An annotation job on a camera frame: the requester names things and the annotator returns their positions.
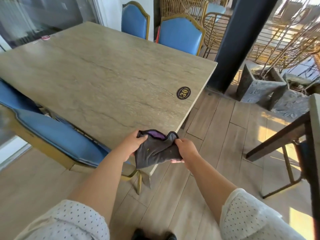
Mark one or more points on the person's left hand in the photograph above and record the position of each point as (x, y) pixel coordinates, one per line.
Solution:
(132, 146)

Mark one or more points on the person's right hand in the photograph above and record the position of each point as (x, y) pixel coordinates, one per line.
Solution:
(190, 152)

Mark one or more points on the dark grey cloth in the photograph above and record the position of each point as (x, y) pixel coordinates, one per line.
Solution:
(155, 149)

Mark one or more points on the person's left forearm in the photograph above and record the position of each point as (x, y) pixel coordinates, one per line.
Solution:
(100, 182)

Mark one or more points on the person's right forearm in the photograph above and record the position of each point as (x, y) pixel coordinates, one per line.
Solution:
(212, 187)

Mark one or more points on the black oval number plate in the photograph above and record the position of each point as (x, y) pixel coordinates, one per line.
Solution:
(183, 93)

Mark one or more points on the grey stone table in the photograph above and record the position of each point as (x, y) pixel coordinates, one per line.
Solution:
(100, 79)

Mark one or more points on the black right shoe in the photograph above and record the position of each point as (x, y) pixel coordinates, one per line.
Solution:
(170, 236)

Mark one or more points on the black shoe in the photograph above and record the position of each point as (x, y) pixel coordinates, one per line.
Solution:
(138, 234)
(170, 236)

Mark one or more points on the black left shoe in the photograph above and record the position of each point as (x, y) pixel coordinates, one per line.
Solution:
(138, 234)

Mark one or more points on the white dotted right sleeve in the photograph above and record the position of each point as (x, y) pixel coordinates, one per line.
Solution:
(255, 219)

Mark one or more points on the white dotted sleeve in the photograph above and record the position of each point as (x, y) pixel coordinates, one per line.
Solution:
(65, 222)
(255, 219)

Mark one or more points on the grey stone planter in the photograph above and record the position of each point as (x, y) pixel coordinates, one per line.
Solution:
(292, 102)
(260, 89)

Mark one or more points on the white dotted left sleeve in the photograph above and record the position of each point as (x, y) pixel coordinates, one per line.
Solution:
(65, 222)

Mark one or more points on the black pillar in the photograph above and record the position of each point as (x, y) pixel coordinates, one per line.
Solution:
(237, 44)

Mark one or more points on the grey table black legs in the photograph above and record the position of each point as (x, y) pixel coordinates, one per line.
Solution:
(315, 137)

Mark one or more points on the red round call button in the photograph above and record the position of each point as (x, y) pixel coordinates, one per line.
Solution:
(45, 37)

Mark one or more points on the group of rattan chairs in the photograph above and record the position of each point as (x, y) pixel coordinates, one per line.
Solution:
(287, 42)

